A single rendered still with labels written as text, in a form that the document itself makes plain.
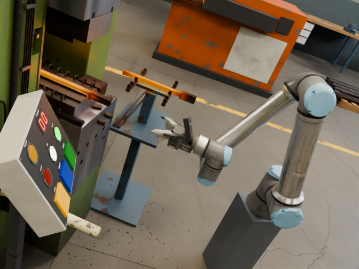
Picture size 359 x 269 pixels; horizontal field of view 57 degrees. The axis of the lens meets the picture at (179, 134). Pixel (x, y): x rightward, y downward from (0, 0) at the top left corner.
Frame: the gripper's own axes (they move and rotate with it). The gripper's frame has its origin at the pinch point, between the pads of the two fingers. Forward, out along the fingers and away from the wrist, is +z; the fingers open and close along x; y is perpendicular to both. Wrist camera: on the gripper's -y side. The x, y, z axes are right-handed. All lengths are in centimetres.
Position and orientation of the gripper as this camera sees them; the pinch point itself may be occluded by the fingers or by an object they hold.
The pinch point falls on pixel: (156, 121)
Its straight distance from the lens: 147.9
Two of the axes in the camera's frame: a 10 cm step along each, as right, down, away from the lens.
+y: -3.1, 8.0, 5.2
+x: 2.5, -4.6, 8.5
